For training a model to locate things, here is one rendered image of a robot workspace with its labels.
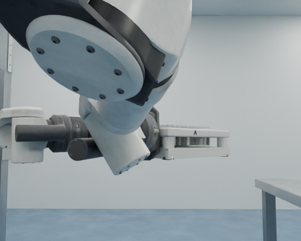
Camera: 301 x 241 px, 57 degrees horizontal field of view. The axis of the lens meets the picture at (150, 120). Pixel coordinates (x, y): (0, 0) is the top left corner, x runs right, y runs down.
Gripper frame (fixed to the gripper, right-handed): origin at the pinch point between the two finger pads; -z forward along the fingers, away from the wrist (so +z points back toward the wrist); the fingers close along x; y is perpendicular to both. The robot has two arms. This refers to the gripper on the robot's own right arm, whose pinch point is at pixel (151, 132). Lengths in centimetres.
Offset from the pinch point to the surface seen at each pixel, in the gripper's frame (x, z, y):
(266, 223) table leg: 35, -55, 31
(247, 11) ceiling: -182, -362, 51
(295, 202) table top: 21, -28, 36
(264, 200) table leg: 27, -55, 31
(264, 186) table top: 20, -50, 30
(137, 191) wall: 82, -329, -112
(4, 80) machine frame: -29, -53, -93
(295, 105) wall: -42, -391, 117
